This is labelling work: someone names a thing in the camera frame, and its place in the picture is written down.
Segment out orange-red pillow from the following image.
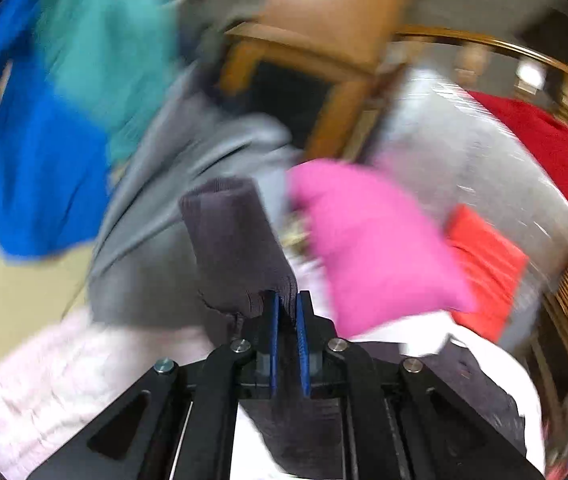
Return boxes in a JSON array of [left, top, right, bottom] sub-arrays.
[[446, 205, 529, 341]]

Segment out white pink textured blanket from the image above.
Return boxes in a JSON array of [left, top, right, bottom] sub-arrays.
[[0, 260, 547, 480]]

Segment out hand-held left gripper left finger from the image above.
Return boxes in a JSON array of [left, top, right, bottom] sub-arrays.
[[26, 290, 285, 480]]

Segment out red cloth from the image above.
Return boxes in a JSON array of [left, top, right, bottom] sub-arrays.
[[468, 91, 568, 221]]

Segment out wooden chair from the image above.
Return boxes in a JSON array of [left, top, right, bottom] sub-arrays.
[[219, 0, 425, 161]]

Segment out teal garment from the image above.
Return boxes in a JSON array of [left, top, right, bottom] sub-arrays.
[[34, 0, 185, 161]]

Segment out pink pillow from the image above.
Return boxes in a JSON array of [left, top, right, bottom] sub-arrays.
[[286, 159, 477, 338]]

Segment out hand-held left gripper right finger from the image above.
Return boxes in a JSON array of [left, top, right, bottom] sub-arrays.
[[296, 290, 547, 480]]

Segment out dark padded jacket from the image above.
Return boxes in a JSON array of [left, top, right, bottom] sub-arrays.
[[179, 177, 529, 480]]

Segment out silver foil mat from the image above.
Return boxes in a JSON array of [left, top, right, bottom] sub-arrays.
[[374, 67, 568, 321]]

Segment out blue garment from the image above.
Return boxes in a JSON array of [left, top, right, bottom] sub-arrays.
[[0, 0, 115, 261]]

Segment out grey cloth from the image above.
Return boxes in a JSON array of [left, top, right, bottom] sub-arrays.
[[86, 65, 305, 328]]

